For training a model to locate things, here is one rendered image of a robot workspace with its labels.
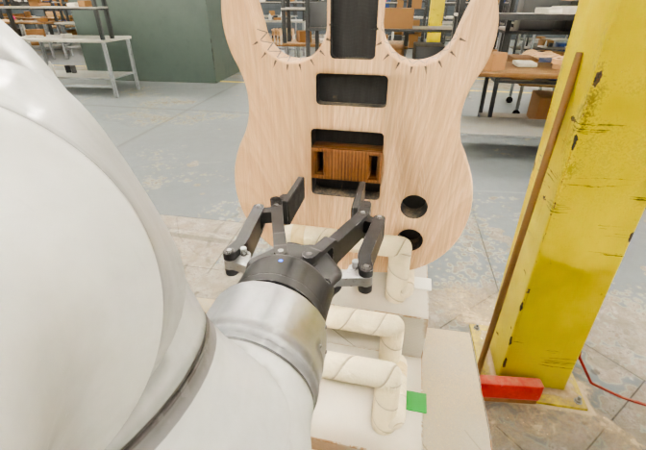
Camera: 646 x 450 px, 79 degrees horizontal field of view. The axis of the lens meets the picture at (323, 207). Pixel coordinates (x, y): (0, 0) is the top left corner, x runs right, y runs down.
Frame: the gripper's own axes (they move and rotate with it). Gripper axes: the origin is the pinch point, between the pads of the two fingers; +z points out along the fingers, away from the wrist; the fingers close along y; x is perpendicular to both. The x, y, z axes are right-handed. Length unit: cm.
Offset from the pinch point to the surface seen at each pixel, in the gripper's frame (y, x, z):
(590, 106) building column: 61, -8, 88
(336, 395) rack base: 2.4, -28.4, -4.8
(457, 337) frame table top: 22.1, -37.7, 19.0
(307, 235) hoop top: -4.5, -10.0, 7.2
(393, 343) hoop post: 9.5, -20.7, -1.0
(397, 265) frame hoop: 9.1, -13.3, 6.8
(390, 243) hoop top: 7.8, -9.9, 7.2
